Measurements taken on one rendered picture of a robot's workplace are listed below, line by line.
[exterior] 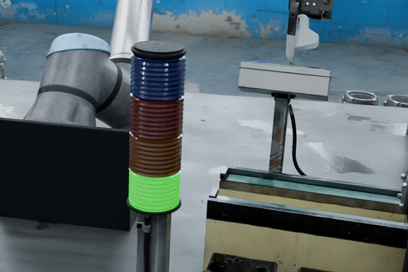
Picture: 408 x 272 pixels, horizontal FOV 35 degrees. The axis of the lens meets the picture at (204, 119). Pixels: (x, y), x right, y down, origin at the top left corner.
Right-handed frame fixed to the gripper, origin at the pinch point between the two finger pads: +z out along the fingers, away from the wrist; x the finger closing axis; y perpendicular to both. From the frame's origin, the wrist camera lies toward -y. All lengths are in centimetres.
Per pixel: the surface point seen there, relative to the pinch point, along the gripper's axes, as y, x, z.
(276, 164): 0.1, 4.2, 20.7
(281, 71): -0.6, -3.6, 3.6
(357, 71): 28, 432, -67
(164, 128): -8, -56, 19
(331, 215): 11.2, -23.7, 27.4
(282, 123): 0.5, 0.9, 12.8
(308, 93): 4.9, -3.5, 7.1
